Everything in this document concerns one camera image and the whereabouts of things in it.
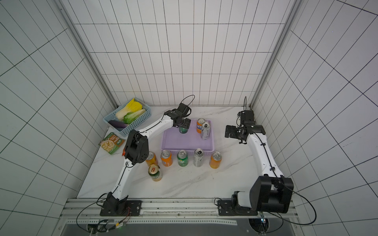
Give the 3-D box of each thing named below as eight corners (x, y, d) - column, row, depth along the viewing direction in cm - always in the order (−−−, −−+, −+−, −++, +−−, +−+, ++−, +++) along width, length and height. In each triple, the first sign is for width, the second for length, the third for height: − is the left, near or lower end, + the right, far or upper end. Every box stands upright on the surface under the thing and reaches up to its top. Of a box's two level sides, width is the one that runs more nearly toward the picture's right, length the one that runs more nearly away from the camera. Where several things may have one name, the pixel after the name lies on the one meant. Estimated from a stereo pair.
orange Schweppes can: (209, 168, 88) (211, 161, 80) (209, 159, 92) (210, 151, 84) (219, 168, 88) (222, 161, 80) (218, 159, 92) (221, 151, 84)
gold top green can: (151, 181, 83) (147, 175, 75) (153, 171, 87) (149, 164, 78) (161, 181, 83) (157, 175, 75) (162, 171, 87) (159, 164, 78)
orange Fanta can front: (163, 167, 89) (159, 159, 80) (164, 158, 93) (161, 149, 84) (172, 167, 89) (170, 159, 80) (173, 158, 93) (171, 149, 84)
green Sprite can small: (178, 167, 89) (177, 159, 80) (178, 158, 93) (177, 149, 84) (188, 167, 89) (187, 159, 80) (188, 158, 93) (188, 149, 84)
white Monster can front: (193, 167, 88) (194, 157, 77) (193, 158, 92) (194, 148, 81) (202, 167, 88) (204, 157, 77) (202, 158, 92) (203, 148, 81)
